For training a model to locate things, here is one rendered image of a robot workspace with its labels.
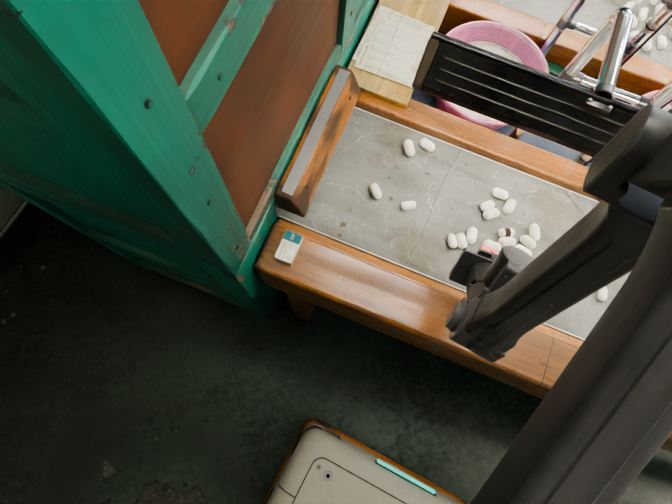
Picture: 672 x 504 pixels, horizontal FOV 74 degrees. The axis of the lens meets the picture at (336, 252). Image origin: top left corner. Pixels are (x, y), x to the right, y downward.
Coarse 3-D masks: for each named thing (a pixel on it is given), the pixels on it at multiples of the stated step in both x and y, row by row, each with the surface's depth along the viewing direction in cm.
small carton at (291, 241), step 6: (288, 234) 85; (294, 234) 85; (282, 240) 85; (288, 240) 85; (294, 240) 85; (300, 240) 85; (282, 246) 85; (288, 246) 85; (294, 246) 85; (276, 252) 84; (282, 252) 84; (288, 252) 84; (294, 252) 85; (276, 258) 85; (282, 258) 84; (288, 258) 84; (294, 258) 86; (288, 264) 85
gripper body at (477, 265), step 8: (464, 248) 75; (464, 256) 75; (472, 256) 74; (480, 256) 74; (456, 264) 76; (464, 264) 76; (472, 264) 75; (480, 264) 74; (488, 264) 74; (456, 272) 77; (464, 272) 76; (472, 272) 74; (480, 272) 72; (456, 280) 78; (464, 280) 77; (472, 280) 72; (480, 280) 70
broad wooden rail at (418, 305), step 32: (288, 224) 90; (320, 256) 87; (352, 256) 87; (288, 288) 94; (320, 288) 85; (352, 288) 85; (384, 288) 86; (416, 288) 86; (448, 288) 88; (384, 320) 85; (416, 320) 84; (448, 352) 90; (512, 352) 84; (544, 352) 84; (512, 384) 96; (544, 384) 83
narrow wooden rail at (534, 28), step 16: (464, 0) 104; (480, 0) 104; (448, 16) 107; (464, 16) 105; (480, 16) 103; (496, 16) 103; (512, 16) 104; (528, 16) 104; (480, 32) 107; (496, 32) 106; (528, 32) 103; (544, 32) 103; (560, 48) 103; (576, 48) 102; (560, 64) 107; (592, 64) 104; (624, 64) 102; (640, 64) 102; (656, 64) 102; (624, 80) 104; (640, 80) 103; (656, 80) 101
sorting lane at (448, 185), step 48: (384, 144) 96; (336, 192) 93; (384, 192) 93; (432, 192) 94; (480, 192) 95; (528, 192) 95; (336, 240) 91; (384, 240) 91; (432, 240) 91; (480, 240) 92; (576, 336) 88
